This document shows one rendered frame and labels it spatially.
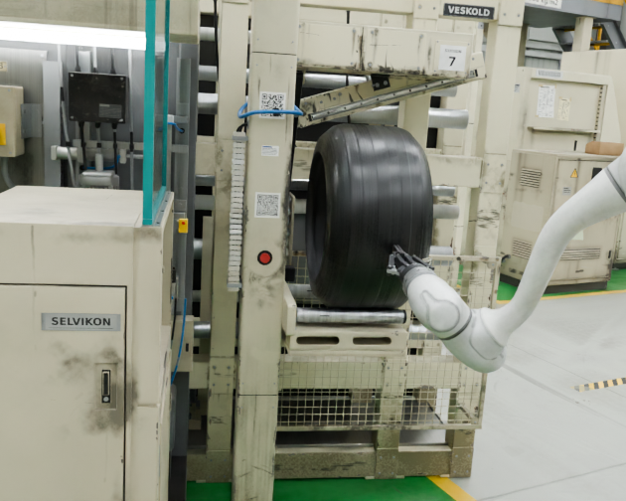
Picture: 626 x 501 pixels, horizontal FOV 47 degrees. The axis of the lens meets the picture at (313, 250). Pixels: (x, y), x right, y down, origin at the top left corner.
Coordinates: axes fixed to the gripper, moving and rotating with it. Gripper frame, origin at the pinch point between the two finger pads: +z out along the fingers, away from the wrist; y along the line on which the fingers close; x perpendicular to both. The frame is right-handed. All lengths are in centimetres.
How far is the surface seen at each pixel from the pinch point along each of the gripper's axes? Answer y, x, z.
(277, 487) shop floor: 20, 123, 59
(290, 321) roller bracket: 27.0, 25.1, 8.8
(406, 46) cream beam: -11, -52, 57
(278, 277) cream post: 29.8, 16.6, 21.5
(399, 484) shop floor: -31, 123, 59
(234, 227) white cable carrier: 44, 2, 25
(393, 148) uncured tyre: -0.3, -25.4, 18.4
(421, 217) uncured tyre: -7.1, -9.1, 5.5
